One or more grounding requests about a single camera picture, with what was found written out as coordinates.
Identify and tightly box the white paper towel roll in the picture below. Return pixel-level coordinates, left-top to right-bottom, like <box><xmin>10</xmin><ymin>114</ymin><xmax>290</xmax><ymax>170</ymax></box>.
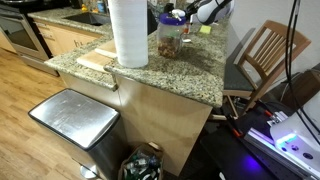
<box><xmin>108</xmin><ymin>0</ymin><xmax>148</xmax><ymax>68</ymax></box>

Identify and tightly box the stainless steel trash can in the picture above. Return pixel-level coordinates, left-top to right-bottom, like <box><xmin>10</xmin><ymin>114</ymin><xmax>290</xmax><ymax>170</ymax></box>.
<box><xmin>28</xmin><ymin>89</ymin><xmax>128</xmax><ymax>180</ymax></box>

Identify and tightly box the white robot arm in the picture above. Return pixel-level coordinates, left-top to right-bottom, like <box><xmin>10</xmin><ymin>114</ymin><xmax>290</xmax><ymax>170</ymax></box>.
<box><xmin>224</xmin><ymin>0</ymin><xmax>319</xmax><ymax>170</ymax></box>

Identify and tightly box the wooden cutting board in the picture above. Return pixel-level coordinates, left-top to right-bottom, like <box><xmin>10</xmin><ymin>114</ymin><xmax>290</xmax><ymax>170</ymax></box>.
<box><xmin>76</xmin><ymin>40</ymin><xmax>117</xmax><ymax>73</ymax></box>

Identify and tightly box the yellow sticky note pad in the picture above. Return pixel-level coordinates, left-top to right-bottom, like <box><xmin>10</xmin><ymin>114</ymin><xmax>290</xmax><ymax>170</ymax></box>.
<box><xmin>199</xmin><ymin>25</ymin><xmax>211</xmax><ymax>34</ymax></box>

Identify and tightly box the clear jar purple lid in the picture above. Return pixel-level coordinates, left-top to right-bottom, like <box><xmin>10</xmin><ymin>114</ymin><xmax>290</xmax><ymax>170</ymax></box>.
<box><xmin>157</xmin><ymin>13</ymin><xmax>186</xmax><ymax>58</ymax></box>

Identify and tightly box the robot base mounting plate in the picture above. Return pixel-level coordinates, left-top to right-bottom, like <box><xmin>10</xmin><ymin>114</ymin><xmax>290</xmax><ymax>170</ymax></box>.
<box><xmin>245</xmin><ymin>112</ymin><xmax>320</xmax><ymax>180</ymax></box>

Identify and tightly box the paper bag of bottles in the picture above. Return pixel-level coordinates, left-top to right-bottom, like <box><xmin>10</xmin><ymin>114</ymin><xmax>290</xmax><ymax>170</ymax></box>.
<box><xmin>117</xmin><ymin>142</ymin><xmax>163</xmax><ymax>180</ymax></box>

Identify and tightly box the kitchen sink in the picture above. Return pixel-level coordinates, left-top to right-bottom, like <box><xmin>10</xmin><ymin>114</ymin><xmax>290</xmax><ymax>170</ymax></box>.
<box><xmin>66</xmin><ymin>12</ymin><xmax>111</xmax><ymax>26</ymax></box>

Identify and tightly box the stainless steel oven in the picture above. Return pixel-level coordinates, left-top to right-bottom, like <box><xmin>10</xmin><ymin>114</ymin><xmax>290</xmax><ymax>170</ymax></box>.
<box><xmin>0</xmin><ymin>5</ymin><xmax>58</xmax><ymax>76</ymax></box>

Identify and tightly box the wooden chair grey cushion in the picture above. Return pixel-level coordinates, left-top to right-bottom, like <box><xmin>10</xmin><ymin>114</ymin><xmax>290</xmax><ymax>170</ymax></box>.
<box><xmin>223</xmin><ymin>20</ymin><xmax>311</xmax><ymax>118</ymax></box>

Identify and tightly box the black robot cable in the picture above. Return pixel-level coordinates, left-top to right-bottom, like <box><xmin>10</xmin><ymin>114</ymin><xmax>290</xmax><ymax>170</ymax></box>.
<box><xmin>284</xmin><ymin>0</ymin><xmax>320</xmax><ymax>144</ymax></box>

